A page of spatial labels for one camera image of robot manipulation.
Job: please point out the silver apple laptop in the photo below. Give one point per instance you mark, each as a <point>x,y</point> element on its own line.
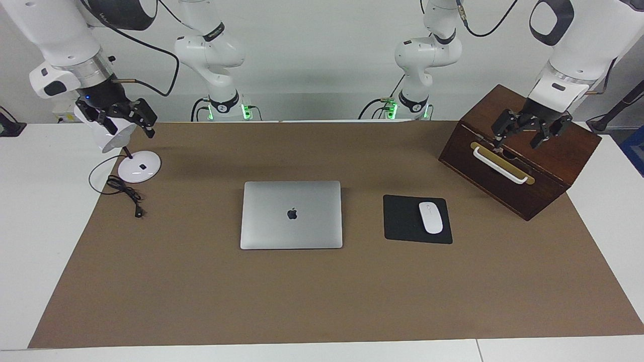
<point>292,213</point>

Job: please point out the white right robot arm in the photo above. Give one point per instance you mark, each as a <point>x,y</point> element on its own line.
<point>55,35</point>

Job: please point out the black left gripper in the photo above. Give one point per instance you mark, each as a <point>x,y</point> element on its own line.
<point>541,114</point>

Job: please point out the blue crate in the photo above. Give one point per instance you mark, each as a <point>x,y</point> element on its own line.
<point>635,151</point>

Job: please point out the dark brown wooden box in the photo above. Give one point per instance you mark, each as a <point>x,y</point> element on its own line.
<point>553,161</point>

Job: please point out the white desk lamp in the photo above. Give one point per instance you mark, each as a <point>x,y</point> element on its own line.
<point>139,168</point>

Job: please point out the white computer mouse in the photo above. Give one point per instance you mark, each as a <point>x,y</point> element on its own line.
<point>430,218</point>

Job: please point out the black mouse pad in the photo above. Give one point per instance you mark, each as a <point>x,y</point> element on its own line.
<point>402,221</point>

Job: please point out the brown table mat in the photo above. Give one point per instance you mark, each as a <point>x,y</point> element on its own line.
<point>322,296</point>

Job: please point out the black stand foot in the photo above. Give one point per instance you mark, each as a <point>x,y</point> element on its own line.
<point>10,128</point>

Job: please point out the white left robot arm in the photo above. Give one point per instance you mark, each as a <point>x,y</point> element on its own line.
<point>578,35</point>

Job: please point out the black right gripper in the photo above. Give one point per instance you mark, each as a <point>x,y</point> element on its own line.
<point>108,98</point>

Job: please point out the black tripod stand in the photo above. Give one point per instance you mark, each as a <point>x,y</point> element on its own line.
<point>616,108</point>

